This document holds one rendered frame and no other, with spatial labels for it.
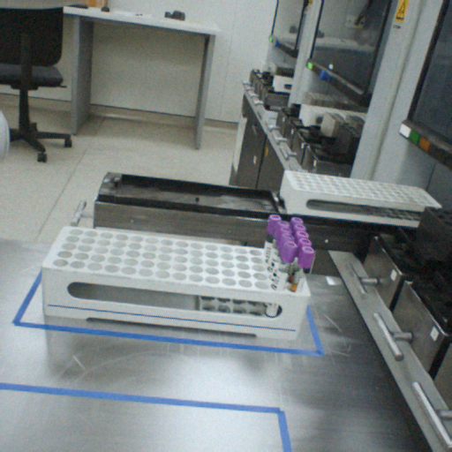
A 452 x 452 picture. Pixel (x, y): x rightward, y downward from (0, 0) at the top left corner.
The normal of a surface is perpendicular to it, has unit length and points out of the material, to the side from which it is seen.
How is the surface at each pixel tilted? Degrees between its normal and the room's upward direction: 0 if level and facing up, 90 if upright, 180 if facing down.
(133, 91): 90
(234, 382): 0
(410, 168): 90
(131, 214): 90
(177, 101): 90
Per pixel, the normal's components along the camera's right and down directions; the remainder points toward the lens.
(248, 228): 0.07, 0.45
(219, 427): 0.15, -0.89
